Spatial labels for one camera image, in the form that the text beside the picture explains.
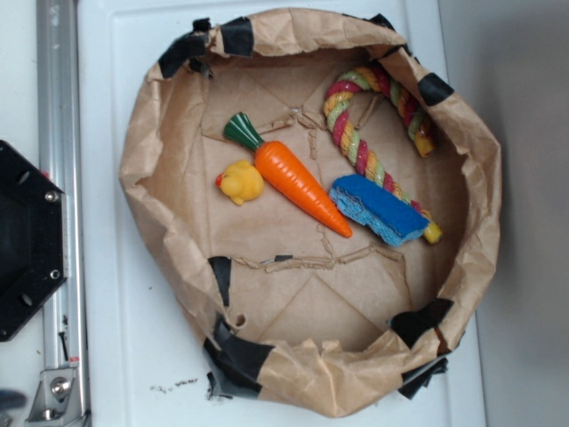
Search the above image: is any yellow rubber duck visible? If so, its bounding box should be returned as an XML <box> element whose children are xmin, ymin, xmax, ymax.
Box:
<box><xmin>215</xmin><ymin>159</ymin><xmax>264</xmax><ymax>205</ymax></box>

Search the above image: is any multicolour rope toy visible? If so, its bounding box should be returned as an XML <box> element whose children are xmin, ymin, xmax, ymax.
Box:
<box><xmin>323</xmin><ymin>64</ymin><xmax>443</xmax><ymax>245</ymax></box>

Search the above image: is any blue sponge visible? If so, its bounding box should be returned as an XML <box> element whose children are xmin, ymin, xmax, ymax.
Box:
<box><xmin>329</xmin><ymin>174</ymin><xmax>429</xmax><ymax>247</ymax></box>

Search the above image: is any brown paper bag basket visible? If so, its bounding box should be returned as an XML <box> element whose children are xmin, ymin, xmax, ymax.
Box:
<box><xmin>119</xmin><ymin>8</ymin><xmax>501</xmax><ymax>417</ymax></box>

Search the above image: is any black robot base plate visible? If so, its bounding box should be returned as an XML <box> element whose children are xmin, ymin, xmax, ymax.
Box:
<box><xmin>1</xmin><ymin>141</ymin><xmax>66</xmax><ymax>342</ymax></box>

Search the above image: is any metal corner bracket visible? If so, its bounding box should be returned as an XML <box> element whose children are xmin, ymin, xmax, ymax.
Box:
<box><xmin>25</xmin><ymin>367</ymin><xmax>92</xmax><ymax>427</ymax></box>

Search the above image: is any orange plastic carrot toy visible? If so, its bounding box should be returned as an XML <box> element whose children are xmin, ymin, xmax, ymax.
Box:
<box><xmin>223</xmin><ymin>112</ymin><xmax>353</xmax><ymax>238</ymax></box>

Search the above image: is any aluminium extrusion rail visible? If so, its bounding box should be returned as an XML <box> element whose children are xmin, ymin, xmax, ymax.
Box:
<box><xmin>36</xmin><ymin>1</ymin><xmax>91</xmax><ymax>413</ymax></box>

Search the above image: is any white tray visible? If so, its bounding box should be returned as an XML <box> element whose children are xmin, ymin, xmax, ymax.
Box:
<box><xmin>77</xmin><ymin>1</ymin><xmax>485</xmax><ymax>426</ymax></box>

